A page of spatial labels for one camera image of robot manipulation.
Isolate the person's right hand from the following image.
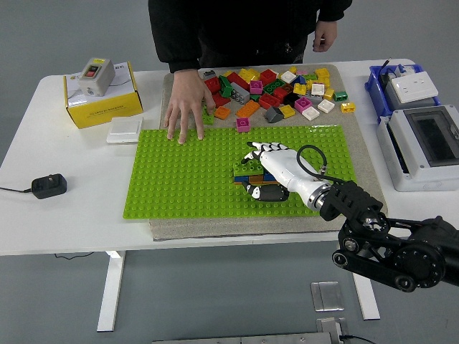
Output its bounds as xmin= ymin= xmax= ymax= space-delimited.
xmin=163 ymin=69 xmax=217 ymax=145

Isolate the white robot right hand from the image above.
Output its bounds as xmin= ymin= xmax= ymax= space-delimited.
xmin=241 ymin=141 xmax=329 ymax=203

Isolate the person's left hand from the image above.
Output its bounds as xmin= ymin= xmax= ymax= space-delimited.
xmin=312 ymin=20 xmax=338 ymax=53

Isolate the lime green long brick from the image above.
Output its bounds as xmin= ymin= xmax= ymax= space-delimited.
xmin=232 ymin=160 xmax=266 ymax=177

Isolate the lime green studded baseplate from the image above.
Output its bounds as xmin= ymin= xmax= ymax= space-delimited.
xmin=123 ymin=125 xmax=358 ymax=220

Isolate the large red brick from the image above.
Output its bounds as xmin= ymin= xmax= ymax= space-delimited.
xmin=204 ymin=76 xmax=221 ymax=95

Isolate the long red brick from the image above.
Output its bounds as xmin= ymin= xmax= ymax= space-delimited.
xmin=225 ymin=72 xmax=251 ymax=90

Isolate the long grey brick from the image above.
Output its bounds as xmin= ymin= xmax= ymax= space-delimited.
xmin=229 ymin=82 xmax=251 ymax=105

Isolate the orange long brick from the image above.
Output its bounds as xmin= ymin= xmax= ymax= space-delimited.
xmin=235 ymin=100 xmax=261 ymax=118

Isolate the dark green long brick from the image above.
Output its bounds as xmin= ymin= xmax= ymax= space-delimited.
xmin=263 ymin=79 xmax=287 ymax=95

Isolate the grey-brown mat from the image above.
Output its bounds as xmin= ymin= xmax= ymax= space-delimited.
xmin=148 ymin=64 xmax=388 ymax=242

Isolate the person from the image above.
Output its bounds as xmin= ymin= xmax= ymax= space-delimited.
xmin=148 ymin=0 xmax=354 ymax=74

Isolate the blue plastic bin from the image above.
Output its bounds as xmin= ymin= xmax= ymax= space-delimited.
xmin=364 ymin=63 xmax=443 ymax=125

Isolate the yellow cardboard box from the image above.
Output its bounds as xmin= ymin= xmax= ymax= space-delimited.
xmin=63 ymin=60 xmax=144 ymax=130

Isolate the white socket panel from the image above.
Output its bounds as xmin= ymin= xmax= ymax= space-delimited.
xmin=390 ymin=70 xmax=440 ymax=105

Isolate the large metal floor plate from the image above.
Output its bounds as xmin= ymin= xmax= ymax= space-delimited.
xmin=310 ymin=281 xmax=344 ymax=312

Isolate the white table leg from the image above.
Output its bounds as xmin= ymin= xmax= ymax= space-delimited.
xmin=96 ymin=250 xmax=126 ymax=333
xmin=353 ymin=274 xmax=381 ymax=321

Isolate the black power adapter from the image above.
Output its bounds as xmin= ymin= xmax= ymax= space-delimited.
xmin=31 ymin=173 xmax=68 ymax=200

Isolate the metal bar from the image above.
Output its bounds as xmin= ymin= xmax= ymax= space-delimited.
xmin=152 ymin=331 xmax=333 ymax=344

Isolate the white wall switch plate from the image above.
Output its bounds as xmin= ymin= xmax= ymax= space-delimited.
xmin=105 ymin=117 xmax=143 ymax=145

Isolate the grey push-button switch box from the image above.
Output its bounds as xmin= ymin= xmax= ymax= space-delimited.
xmin=77 ymin=57 xmax=116 ymax=97

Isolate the grey plastic enclosure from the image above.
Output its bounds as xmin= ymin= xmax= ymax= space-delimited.
xmin=383 ymin=73 xmax=437 ymax=110

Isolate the grey enclosure with window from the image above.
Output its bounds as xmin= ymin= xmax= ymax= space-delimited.
xmin=375 ymin=104 xmax=459 ymax=194

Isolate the metal bracket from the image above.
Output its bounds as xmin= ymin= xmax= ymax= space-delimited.
xmin=315 ymin=317 xmax=348 ymax=344

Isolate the black floor cable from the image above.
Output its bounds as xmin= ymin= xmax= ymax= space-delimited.
xmin=340 ymin=333 xmax=377 ymax=344

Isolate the black cable under table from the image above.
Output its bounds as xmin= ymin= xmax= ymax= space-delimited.
xmin=53 ymin=252 xmax=95 ymax=261

